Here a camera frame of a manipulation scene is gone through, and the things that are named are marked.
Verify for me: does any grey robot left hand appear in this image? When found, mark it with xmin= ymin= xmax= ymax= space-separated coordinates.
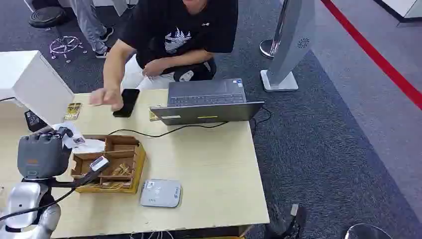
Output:
xmin=16 ymin=126 xmax=74 ymax=181

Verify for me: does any black power adapter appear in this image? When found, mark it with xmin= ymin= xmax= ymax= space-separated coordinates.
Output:
xmin=24 ymin=109 xmax=49 ymax=133

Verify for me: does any white plastic bag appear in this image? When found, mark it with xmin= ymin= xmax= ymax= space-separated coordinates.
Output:
xmin=52 ymin=122 xmax=106 ymax=155

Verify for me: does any gold card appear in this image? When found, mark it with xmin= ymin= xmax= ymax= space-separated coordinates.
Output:
xmin=63 ymin=102 xmax=83 ymax=121
xmin=148 ymin=105 xmax=163 ymax=122

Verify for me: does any white box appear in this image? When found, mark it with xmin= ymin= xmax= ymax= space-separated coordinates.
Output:
xmin=0 ymin=50 xmax=75 ymax=126

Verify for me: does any gold cards stack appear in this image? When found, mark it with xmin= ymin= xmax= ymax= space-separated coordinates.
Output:
xmin=111 ymin=164 xmax=133 ymax=176

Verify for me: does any person's right hand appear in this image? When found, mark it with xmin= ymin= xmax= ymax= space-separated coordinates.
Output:
xmin=89 ymin=87 xmax=124 ymax=112

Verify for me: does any person's hand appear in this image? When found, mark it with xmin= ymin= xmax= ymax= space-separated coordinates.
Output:
xmin=142 ymin=59 xmax=166 ymax=79
xmin=89 ymin=87 xmax=124 ymax=112

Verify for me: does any wooden card box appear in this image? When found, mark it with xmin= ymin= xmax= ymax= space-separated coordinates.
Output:
xmin=70 ymin=134 xmax=147 ymax=195

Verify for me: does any black smartphone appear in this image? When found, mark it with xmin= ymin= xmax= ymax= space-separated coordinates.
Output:
xmin=112 ymin=88 xmax=141 ymax=119

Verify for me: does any chrome star chair base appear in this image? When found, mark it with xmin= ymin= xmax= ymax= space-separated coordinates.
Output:
xmin=49 ymin=35 xmax=89 ymax=64

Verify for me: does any black round base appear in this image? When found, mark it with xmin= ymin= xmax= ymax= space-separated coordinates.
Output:
xmin=28 ymin=6 xmax=67 ymax=29

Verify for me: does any person standing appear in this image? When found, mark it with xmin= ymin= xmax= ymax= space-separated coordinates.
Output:
xmin=68 ymin=0 xmax=115 ymax=60

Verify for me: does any person's left hand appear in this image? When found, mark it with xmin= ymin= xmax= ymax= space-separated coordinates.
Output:
xmin=142 ymin=59 xmax=166 ymax=79

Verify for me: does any grey laptop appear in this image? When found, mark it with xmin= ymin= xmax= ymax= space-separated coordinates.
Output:
xmin=149 ymin=78 xmax=265 ymax=126

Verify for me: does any grey kiosk stand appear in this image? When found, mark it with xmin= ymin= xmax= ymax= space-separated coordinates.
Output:
xmin=260 ymin=0 xmax=316 ymax=93

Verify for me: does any round glass object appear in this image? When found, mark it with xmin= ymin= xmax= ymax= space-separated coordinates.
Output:
xmin=344 ymin=223 xmax=394 ymax=239

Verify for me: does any white cabinet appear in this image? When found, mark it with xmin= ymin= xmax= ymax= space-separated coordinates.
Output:
xmin=373 ymin=0 xmax=422 ymax=24

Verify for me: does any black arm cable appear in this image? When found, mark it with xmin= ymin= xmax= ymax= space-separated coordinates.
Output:
xmin=0 ymin=187 xmax=77 ymax=222

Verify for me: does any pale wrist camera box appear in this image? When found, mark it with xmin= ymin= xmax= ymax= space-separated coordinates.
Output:
xmin=89 ymin=156 xmax=110 ymax=172

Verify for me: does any black laptop cable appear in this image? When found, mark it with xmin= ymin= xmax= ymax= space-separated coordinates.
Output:
xmin=108 ymin=106 xmax=273 ymax=139

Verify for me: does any chrome stanchion post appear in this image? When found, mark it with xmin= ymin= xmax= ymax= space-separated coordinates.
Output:
xmin=259 ymin=0 xmax=292 ymax=60

